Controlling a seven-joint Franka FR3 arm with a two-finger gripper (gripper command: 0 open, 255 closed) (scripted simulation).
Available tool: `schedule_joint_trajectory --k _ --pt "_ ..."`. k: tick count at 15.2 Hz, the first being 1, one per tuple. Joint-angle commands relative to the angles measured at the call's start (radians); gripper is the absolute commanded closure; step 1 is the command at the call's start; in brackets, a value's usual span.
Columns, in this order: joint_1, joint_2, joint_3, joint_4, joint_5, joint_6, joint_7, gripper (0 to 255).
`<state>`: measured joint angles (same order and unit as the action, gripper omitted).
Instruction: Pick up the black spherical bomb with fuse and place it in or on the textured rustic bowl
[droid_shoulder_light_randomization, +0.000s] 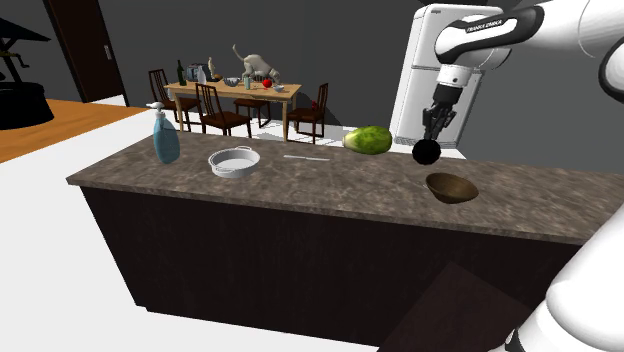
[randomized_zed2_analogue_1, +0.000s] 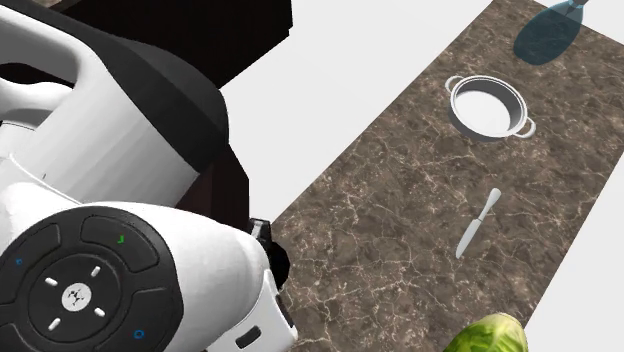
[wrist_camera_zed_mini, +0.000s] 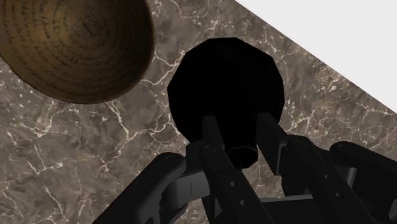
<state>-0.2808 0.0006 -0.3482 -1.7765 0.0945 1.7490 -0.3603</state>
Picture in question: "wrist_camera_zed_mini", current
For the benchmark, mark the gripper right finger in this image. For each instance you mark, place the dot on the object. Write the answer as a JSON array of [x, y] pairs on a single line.
[[313, 173]]

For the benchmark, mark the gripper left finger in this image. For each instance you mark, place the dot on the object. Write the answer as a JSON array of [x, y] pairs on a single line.
[[217, 173]]

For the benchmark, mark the black round vase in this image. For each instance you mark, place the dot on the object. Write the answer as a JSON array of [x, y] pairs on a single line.
[[226, 93]]

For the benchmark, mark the brown wooden bowl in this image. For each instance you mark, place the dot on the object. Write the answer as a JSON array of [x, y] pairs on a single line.
[[74, 46]]

